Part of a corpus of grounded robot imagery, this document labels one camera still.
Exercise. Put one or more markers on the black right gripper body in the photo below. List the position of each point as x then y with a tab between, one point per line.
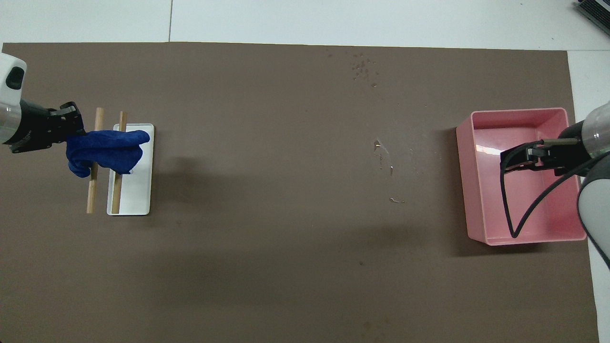
569	152

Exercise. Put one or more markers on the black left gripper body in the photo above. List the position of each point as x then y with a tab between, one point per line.
40	128

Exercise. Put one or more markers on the blue towel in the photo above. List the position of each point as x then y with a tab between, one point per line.
105	150

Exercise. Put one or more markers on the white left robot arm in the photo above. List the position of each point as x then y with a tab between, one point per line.
7	105

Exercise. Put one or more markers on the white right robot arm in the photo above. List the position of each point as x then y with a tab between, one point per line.
595	190

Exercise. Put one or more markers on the white towel rack base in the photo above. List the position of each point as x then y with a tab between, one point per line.
138	190

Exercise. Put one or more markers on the water puddle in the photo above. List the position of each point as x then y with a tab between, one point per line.
377	144

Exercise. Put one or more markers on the water droplet cluster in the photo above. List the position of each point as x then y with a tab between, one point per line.
362	66

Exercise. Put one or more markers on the pink plastic bin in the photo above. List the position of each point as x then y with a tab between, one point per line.
486	190

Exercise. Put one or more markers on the grey ridged device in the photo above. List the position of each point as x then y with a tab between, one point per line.
595	12

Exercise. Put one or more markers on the brown table mat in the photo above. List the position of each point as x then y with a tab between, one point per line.
286	214

